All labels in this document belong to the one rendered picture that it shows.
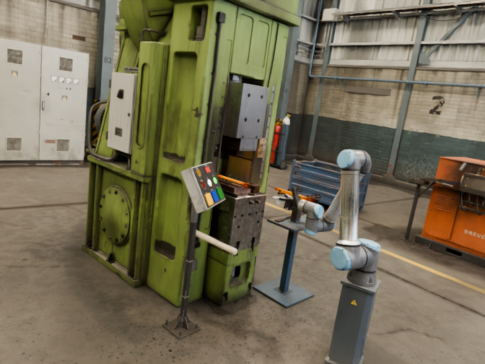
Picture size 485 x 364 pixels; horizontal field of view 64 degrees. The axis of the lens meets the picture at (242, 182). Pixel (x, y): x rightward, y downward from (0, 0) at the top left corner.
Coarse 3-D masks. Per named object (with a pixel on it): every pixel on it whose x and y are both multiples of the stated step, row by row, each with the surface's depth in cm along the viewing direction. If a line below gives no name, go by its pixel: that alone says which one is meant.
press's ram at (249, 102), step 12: (240, 84) 283; (252, 84) 288; (228, 96) 292; (240, 96) 284; (252, 96) 291; (264, 96) 301; (228, 108) 292; (240, 108) 285; (252, 108) 294; (264, 108) 305; (228, 120) 293; (240, 120) 288; (252, 120) 297; (228, 132) 294; (240, 132) 291; (252, 132) 301
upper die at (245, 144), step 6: (222, 138) 305; (228, 138) 301; (234, 138) 297; (222, 144) 306; (228, 144) 302; (234, 144) 298; (240, 144) 294; (246, 144) 299; (252, 144) 304; (240, 150) 296; (246, 150) 301; (252, 150) 306
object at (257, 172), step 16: (272, 32) 312; (288, 32) 326; (272, 48) 316; (256, 80) 324; (272, 80) 326; (272, 96) 331; (272, 112) 337; (272, 128) 342; (272, 144) 347; (224, 160) 354; (240, 160) 342; (256, 160) 335; (240, 176) 343; (256, 176) 340
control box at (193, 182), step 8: (192, 168) 241; (200, 168) 251; (184, 176) 242; (192, 176) 241; (200, 176) 247; (208, 176) 258; (216, 176) 270; (192, 184) 242; (200, 184) 243; (208, 184) 254; (216, 184) 266; (192, 192) 242; (200, 192) 241; (208, 192) 250; (192, 200) 243; (200, 200) 242; (200, 208) 243; (208, 208) 242
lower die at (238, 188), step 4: (224, 180) 320; (228, 180) 318; (220, 184) 310; (224, 184) 308; (232, 184) 308; (236, 184) 309; (240, 184) 309; (224, 188) 307; (228, 188) 305; (232, 188) 302; (236, 188) 302; (240, 188) 306; (244, 188) 310; (248, 188) 314; (232, 192) 302; (236, 192) 303; (240, 192) 307; (244, 192) 311; (248, 192) 315
